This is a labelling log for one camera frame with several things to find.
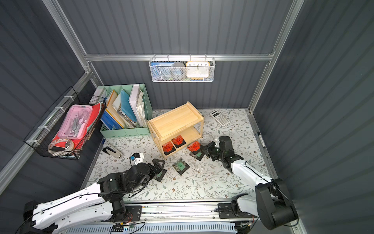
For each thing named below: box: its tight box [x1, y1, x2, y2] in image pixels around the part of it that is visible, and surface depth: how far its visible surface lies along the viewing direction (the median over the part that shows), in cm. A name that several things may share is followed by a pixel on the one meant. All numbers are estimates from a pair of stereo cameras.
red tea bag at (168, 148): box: [161, 140, 177, 156], surface depth 98 cm
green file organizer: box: [93, 83, 153, 139], surface depth 99 cm
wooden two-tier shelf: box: [147, 101, 205, 160], surface depth 89 cm
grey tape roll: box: [170, 61, 187, 80], surface depth 89 cm
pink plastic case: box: [56, 104, 94, 140], surface depth 74 cm
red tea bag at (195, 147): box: [187, 140, 202, 156], surface depth 88 cm
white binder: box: [128, 84, 141, 127], surface depth 97 cm
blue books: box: [100, 110, 124, 131], surface depth 98 cm
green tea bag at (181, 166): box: [171, 157, 191, 176], surface depth 91 cm
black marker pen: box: [257, 131, 266, 149], surface depth 108 cm
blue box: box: [150, 61, 175, 80], surface depth 90 cm
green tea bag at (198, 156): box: [188, 150, 206, 162], surface depth 96 cm
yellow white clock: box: [186, 60, 211, 78], surface depth 90 cm
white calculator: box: [209, 110, 231, 127], surface depth 115 cm
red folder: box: [52, 103, 102, 149], surface depth 70 cm
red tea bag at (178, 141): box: [170, 134, 187, 149], surface depth 101 cm
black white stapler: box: [102, 143, 123, 158], surface depth 96 cm
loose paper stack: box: [135, 89, 147, 126], surface depth 93 cm
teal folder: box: [120, 89, 137, 123], surface depth 97 cm
